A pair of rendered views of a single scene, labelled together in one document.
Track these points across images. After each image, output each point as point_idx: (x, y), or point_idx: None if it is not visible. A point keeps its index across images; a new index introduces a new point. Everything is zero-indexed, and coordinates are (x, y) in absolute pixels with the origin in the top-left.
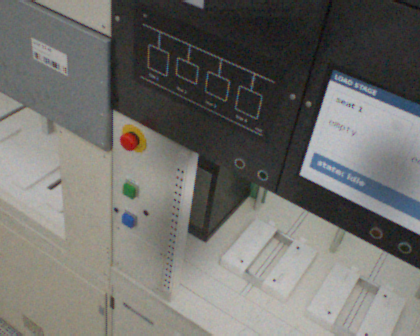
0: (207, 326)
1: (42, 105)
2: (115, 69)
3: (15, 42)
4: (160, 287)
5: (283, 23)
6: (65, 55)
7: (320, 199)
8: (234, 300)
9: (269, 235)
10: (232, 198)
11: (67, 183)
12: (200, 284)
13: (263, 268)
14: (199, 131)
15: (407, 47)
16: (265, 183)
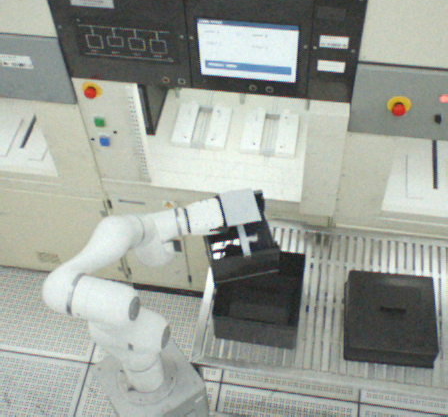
0: (182, 186)
1: (17, 92)
2: (66, 54)
3: None
4: (141, 176)
5: (162, 4)
6: (28, 57)
7: (218, 82)
8: (192, 163)
9: (195, 111)
10: (159, 97)
11: (49, 136)
12: (165, 163)
13: (201, 135)
14: (134, 71)
15: None
16: (184, 85)
